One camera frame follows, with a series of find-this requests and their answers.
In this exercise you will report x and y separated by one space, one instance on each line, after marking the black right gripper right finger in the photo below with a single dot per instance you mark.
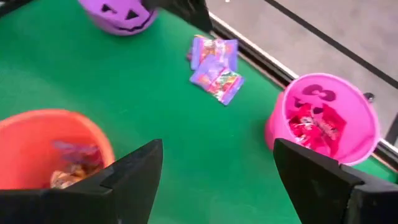
326 199

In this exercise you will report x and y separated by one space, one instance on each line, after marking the orange plastic halloween bucket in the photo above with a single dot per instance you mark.
28 146

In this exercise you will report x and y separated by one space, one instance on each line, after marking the pink plastic halloween bucket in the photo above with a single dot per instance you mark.
351 102

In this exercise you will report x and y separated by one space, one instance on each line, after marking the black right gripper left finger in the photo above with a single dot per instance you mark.
93 205

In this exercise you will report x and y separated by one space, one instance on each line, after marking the black frame post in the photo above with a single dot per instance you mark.
189 12

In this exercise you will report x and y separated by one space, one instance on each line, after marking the purple jack-o-lantern bucket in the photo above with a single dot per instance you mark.
93 17

